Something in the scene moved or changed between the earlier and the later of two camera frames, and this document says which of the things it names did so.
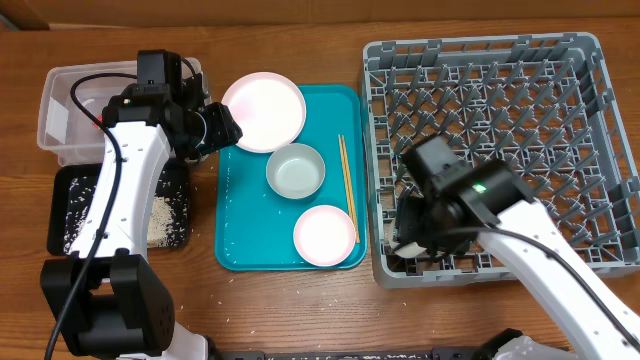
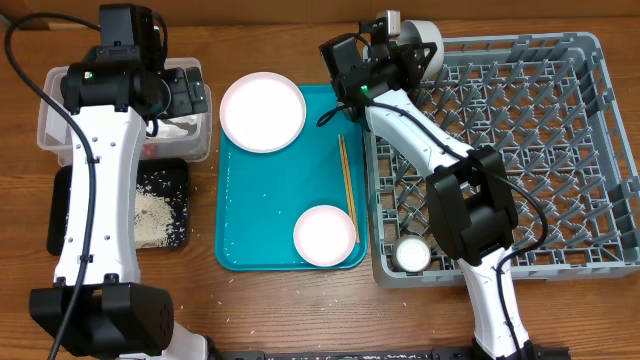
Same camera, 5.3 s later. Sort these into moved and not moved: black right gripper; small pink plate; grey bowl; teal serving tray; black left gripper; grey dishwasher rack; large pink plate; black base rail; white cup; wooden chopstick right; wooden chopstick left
Moved: grey bowl; white cup; black left gripper; black right gripper
Not moved: grey dishwasher rack; wooden chopstick left; teal serving tray; small pink plate; black base rail; wooden chopstick right; large pink plate
